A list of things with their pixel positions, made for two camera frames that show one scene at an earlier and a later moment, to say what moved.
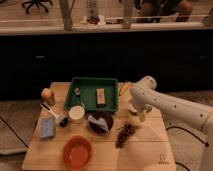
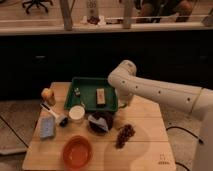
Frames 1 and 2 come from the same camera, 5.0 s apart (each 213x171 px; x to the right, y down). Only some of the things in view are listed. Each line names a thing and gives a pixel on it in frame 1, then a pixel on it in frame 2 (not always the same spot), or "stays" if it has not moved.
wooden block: (100, 97) stays
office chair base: (38, 3) stays
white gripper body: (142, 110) → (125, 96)
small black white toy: (77, 91) stays
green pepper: (146, 109) → (122, 105)
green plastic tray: (93, 94) stays
